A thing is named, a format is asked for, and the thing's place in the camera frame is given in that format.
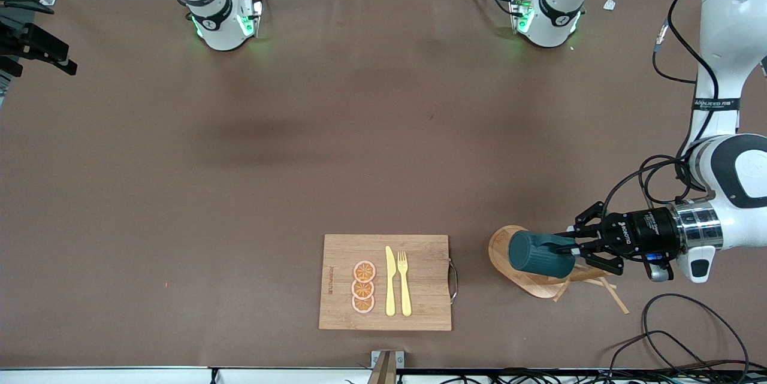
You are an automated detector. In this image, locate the bamboo cutting board metal handle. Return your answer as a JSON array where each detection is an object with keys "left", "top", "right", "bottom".
[{"left": 318, "top": 234, "right": 458, "bottom": 332}]

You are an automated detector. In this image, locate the brown table cover sheet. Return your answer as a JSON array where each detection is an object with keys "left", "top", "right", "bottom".
[{"left": 0, "top": 0, "right": 767, "bottom": 370}]

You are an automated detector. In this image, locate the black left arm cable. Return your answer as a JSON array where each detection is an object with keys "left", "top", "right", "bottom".
[{"left": 601, "top": 0, "right": 720, "bottom": 220}]

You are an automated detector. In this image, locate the dark teal ribbed mug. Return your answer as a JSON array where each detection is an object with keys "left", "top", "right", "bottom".
[{"left": 508, "top": 229, "right": 578, "bottom": 280}]

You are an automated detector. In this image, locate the white table edge rail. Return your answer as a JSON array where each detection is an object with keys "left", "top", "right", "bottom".
[{"left": 0, "top": 367, "right": 372, "bottom": 384}]

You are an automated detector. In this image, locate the yellow plastic fork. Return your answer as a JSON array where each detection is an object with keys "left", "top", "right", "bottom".
[{"left": 397, "top": 251, "right": 413, "bottom": 317}]

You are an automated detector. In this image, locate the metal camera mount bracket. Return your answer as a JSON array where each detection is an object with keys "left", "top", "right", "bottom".
[{"left": 367, "top": 350, "right": 405, "bottom": 384}]

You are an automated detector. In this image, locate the black looped table cable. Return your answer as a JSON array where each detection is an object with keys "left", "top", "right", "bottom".
[
  {"left": 608, "top": 330, "right": 714, "bottom": 373},
  {"left": 641, "top": 293, "right": 751, "bottom": 373}
]

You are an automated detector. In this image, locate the yellow plastic knife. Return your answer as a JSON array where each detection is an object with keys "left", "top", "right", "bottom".
[{"left": 385, "top": 246, "right": 397, "bottom": 317}]

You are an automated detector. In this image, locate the wooden cup rack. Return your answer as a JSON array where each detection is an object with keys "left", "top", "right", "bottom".
[{"left": 487, "top": 225, "right": 631, "bottom": 316}]

